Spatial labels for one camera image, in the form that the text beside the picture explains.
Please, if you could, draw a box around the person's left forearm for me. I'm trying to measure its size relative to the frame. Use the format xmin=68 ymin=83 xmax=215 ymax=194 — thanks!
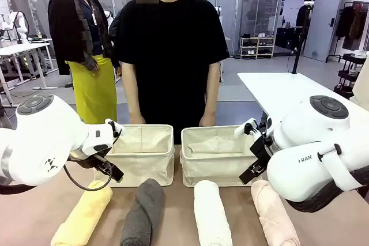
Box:
xmin=203 ymin=81 xmax=221 ymax=116

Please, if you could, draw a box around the white background desk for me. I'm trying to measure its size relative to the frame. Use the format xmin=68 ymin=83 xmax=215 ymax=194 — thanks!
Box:
xmin=0 ymin=37 xmax=58 ymax=105

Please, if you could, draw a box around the grey rolled towel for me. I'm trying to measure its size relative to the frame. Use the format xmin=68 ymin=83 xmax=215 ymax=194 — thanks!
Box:
xmin=119 ymin=178 xmax=165 ymax=246

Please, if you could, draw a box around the person's right hand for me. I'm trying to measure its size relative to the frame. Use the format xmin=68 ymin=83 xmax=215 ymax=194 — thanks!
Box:
xmin=129 ymin=113 xmax=146 ymax=126

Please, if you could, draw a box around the person in black by door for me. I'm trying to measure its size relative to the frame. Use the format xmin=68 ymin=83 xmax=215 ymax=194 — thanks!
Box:
xmin=295 ymin=0 xmax=314 ymax=29

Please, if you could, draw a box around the black coat on mannequin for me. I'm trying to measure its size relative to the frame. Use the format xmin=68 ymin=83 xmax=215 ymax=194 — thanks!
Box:
xmin=47 ymin=0 xmax=121 ymax=75

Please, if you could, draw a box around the person in black t-shirt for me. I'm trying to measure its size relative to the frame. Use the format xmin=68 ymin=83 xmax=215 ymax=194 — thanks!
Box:
xmin=114 ymin=0 xmax=231 ymax=145

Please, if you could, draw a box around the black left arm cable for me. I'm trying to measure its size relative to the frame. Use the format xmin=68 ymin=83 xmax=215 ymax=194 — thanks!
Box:
xmin=63 ymin=158 xmax=114 ymax=192

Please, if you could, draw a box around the grey door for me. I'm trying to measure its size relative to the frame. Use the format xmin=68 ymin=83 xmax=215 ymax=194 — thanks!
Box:
xmin=302 ymin=0 xmax=345 ymax=62

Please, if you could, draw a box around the grey hanging cloth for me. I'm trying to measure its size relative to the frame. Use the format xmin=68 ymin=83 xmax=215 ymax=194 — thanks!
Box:
xmin=0 ymin=99 xmax=14 ymax=130

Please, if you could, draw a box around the person's right forearm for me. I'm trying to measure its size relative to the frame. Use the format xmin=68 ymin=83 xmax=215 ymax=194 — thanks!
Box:
xmin=122 ymin=81 xmax=142 ymax=116

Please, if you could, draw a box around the black trolley cart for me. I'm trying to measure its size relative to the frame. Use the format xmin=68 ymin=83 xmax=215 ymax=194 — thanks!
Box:
xmin=334 ymin=52 xmax=368 ymax=99

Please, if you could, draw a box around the black tripod pole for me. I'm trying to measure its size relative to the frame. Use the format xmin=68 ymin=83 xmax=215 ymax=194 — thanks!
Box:
xmin=291 ymin=1 xmax=315 ymax=74

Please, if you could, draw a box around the cream fabric basket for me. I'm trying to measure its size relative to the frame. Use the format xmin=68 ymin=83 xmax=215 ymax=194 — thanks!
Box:
xmin=93 ymin=124 xmax=176 ymax=188
xmin=180 ymin=124 xmax=265 ymax=188

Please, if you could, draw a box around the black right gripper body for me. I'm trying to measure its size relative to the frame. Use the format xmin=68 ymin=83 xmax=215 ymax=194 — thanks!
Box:
xmin=250 ymin=135 xmax=273 ymax=172

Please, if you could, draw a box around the person in dark green jacket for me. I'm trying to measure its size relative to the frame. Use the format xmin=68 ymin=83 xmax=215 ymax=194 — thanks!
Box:
xmin=108 ymin=0 xmax=138 ymax=45

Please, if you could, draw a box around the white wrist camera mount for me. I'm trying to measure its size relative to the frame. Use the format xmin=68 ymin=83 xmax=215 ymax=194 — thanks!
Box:
xmin=104 ymin=118 xmax=127 ymax=143
xmin=234 ymin=118 xmax=268 ymax=143

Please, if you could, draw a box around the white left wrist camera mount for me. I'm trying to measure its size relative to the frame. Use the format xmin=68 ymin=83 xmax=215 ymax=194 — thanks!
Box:
xmin=104 ymin=118 xmax=127 ymax=143

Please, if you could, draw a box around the white towel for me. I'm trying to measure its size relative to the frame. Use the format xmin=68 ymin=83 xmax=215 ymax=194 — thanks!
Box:
xmin=193 ymin=179 xmax=234 ymax=246

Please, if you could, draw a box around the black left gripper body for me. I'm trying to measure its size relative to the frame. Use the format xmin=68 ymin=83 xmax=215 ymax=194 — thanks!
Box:
xmin=93 ymin=153 xmax=116 ymax=176

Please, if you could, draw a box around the person's left hand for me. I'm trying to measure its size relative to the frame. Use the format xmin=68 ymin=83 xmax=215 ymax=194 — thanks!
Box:
xmin=199 ymin=113 xmax=216 ymax=127

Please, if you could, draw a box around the yellow towel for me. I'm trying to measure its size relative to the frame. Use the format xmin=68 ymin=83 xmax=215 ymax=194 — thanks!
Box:
xmin=50 ymin=180 xmax=113 ymax=246

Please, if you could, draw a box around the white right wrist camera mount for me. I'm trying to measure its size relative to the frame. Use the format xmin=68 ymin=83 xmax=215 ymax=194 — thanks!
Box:
xmin=234 ymin=118 xmax=268 ymax=143

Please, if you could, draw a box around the black clothes rack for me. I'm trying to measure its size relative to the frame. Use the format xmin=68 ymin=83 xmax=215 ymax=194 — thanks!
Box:
xmin=325 ymin=1 xmax=369 ymax=64

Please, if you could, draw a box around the pink towel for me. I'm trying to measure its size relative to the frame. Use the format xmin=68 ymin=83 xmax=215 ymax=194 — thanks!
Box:
xmin=250 ymin=180 xmax=301 ymax=246

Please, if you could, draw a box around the black braided cable sleeve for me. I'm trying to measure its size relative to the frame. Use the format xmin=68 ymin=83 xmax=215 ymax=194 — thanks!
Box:
xmin=284 ymin=168 xmax=369 ymax=214

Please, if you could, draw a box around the wooden shoe rack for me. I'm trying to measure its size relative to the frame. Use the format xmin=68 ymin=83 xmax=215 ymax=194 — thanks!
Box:
xmin=239 ymin=36 xmax=276 ymax=59

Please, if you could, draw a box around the small white background robot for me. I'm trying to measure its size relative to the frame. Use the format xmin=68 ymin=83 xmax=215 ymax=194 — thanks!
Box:
xmin=0 ymin=11 xmax=30 ymax=42

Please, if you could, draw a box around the white arm strap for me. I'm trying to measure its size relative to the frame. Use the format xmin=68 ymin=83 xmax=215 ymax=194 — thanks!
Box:
xmin=317 ymin=143 xmax=366 ymax=192

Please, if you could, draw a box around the large white table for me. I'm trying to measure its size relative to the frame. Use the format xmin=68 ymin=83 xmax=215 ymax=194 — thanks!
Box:
xmin=236 ymin=72 xmax=369 ymax=131

